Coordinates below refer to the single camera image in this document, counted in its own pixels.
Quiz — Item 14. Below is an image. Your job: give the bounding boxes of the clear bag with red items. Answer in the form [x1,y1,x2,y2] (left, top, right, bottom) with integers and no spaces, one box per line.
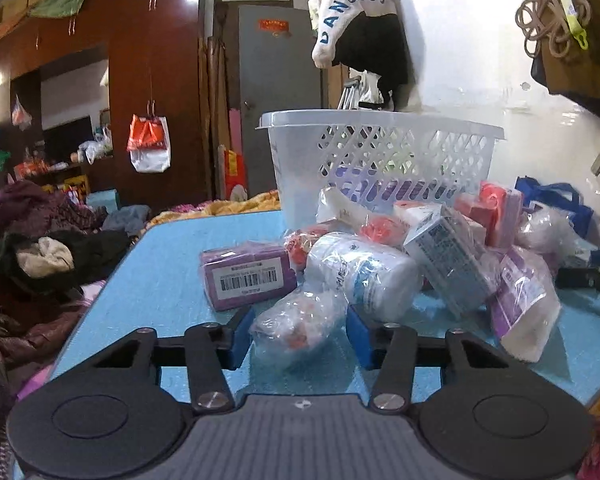
[249,287,348,366]

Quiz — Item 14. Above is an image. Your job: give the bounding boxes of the white bottle blue label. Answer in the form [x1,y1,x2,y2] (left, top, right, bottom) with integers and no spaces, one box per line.
[306,232,424,322]

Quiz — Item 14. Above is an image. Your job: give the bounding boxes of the purple box with barcode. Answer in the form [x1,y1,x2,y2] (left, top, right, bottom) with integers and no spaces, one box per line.
[199,242,298,311]

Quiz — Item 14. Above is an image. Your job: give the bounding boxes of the white box with printed label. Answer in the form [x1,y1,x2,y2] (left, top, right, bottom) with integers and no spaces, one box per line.
[403,205,500,318]

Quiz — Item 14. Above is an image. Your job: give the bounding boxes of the purple white plastic pouch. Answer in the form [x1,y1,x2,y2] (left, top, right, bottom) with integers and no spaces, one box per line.
[488,246,562,363]

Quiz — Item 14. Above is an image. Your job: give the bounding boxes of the yellow blanket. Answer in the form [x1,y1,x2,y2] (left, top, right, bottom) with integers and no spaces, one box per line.
[146,190,280,229]

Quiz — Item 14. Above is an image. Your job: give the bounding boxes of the pink red wrapped pack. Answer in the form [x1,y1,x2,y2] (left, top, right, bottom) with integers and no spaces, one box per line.
[454,181,524,250]

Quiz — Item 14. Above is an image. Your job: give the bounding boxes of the white plastic laundry basket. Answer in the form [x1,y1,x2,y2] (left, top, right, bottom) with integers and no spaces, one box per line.
[260,110,504,230]

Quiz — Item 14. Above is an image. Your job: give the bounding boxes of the dark clothes pile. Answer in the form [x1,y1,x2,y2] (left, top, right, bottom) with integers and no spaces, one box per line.
[0,179,146,391]

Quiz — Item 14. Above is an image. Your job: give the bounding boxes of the orange white plastic bag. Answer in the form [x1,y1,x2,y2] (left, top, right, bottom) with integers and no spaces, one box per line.
[126,115,171,174]

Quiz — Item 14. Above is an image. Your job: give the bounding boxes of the blue shopping bag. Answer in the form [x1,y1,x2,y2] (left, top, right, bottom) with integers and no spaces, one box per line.
[515,177,594,238]

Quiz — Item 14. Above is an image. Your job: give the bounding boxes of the metal crutches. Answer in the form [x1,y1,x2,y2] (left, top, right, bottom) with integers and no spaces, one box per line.
[337,76,368,110]

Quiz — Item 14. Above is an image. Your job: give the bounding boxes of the black television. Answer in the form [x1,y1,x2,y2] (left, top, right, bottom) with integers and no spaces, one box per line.
[43,116,93,164]

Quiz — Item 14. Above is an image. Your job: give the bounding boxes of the dark red wooden wardrobe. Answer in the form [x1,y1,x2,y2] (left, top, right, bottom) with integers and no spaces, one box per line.
[0,0,211,210]

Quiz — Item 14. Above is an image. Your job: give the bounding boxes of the grey metal door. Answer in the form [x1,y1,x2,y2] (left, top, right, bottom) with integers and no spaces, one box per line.
[238,4,322,195]

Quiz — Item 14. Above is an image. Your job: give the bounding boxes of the white cap with blue letters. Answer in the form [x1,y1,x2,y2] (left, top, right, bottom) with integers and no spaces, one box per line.
[312,0,396,68]

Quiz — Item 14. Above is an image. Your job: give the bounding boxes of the coiled brown rope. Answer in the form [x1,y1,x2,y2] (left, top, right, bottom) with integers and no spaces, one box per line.
[514,0,592,60]

